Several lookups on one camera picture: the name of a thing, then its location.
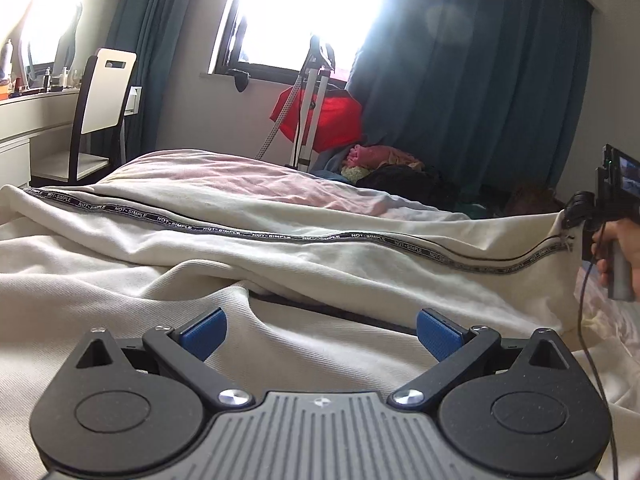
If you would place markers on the teal window curtain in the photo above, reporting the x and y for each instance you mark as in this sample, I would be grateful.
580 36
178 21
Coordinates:
487 91
150 29

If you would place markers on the red bag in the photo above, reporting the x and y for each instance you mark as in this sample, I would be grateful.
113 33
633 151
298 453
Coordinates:
339 122

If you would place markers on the white desk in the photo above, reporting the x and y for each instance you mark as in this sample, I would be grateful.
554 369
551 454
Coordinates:
32 127

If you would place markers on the brown paper bag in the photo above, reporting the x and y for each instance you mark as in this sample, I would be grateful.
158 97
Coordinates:
531 199

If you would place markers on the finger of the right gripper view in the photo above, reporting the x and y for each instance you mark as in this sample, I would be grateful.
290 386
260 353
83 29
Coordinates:
579 210

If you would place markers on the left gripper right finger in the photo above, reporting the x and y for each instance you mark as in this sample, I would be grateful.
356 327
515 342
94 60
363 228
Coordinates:
507 405

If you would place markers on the cream white zip jacket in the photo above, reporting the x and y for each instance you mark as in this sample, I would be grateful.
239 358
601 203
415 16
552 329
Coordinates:
59 271

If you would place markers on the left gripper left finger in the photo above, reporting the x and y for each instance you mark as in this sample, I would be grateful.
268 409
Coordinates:
132 406

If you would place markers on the person right hand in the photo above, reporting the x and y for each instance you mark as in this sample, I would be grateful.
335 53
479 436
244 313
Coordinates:
623 233

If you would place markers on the pink clothes pile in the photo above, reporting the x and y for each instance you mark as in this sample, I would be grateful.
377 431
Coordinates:
362 160

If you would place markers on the teal window curtain right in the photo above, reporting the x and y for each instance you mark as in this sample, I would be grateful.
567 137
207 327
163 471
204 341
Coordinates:
487 91

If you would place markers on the teal window curtain left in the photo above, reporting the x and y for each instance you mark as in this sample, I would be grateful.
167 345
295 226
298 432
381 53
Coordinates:
150 29

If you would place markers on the pastel pink bed duvet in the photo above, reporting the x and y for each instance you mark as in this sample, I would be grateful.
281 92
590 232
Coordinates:
225 174

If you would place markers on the white garment steamer stand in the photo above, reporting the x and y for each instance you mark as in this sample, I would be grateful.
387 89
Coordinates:
308 91

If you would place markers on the white and black chair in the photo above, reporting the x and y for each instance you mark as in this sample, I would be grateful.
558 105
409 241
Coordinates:
100 108

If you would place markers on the black clothes pile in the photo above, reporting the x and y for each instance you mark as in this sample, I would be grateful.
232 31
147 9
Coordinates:
427 186

